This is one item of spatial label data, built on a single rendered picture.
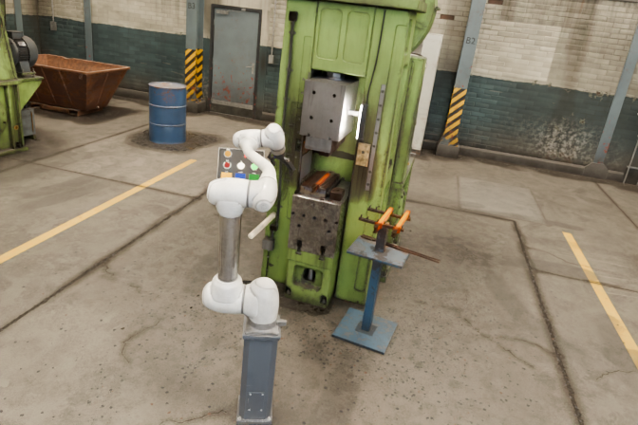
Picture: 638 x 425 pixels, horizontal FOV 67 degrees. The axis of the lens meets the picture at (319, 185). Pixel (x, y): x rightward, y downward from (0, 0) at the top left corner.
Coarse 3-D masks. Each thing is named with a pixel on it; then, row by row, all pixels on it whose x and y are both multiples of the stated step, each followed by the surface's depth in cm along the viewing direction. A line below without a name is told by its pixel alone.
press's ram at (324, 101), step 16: (320, 80) 342; (352, 80) 363; (304, 96) 340; (320, 96) 337; (336, 96) 333; (352, 96) 357; (304, 112) 344; (320, 112) 340; (336, 112) 337; (352, 112) 353; (304, 128) 348; (320, 128) 344; (336, 128) 340
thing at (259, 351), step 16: (256, 336) 250; (272, 336) 251; (256, 352) 254; (272, 352) 256; (256, 368) 258; (272, 368) 261; (240, 384) 265; (256, 384) 262; (272, 384) 266; (240, 400) 268; (256, 400) 265; (240, 416) 271; (256, 416) 270
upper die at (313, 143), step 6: (306, 138) 349; (312, 138) 348; (306, 144) 351; (312, 144) 349; (318, 144) 348; (324, 144) 347; (330, 144) 345; (336, 144) 360; (318, 150) 349; (324, 150) 348; (330, 150) 347
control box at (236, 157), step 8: (224, 152) 354; (232, 152) 355; (240, 152) 356; (256, 152) 358; (264, 152) 359; (224, 160) 353; (232, 160) 354; (240, 160) 355; (248, 160) 356; (224, 168) 352; (232, 168) 353; (248, 168) 355; (216, 176) 350; (232, 176) 352; (248, 176) 354
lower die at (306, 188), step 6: (318, 174) 388; (324, 174) 390; (336, 174) 393; (312, 180) 371; (330, 180) 376; (336, 180) 387; (300, 186) 362; (306, 186) 361; (330, 186) 371; (300, 192) 364; (306, 192) 362; (318, 192) 359; (324, 192) 358
